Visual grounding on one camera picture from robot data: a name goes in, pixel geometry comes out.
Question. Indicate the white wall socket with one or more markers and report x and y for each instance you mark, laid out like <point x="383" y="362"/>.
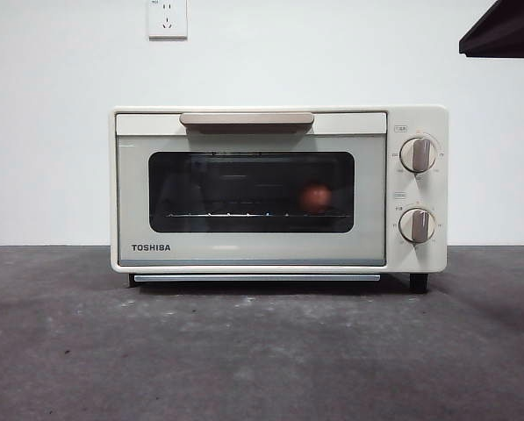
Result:
<point x="168" y="19"/>

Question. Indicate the cream Toshiba toaster oven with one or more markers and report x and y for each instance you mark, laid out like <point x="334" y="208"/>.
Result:
<point x="393" y="263"/>

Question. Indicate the brown egg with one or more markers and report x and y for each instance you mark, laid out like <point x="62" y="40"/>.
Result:
<point x="315" y="198"/>

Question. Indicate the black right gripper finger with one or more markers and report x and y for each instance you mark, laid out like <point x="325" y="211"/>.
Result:
<point x="507" y="30"/>

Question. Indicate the cream oven knob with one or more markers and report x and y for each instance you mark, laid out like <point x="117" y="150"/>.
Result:
<point x="417" y="226"/>
<point x="418" y="154"/>

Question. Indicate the metal crumb tray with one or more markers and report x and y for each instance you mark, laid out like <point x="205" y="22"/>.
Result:
<point x="244" y="278"/>

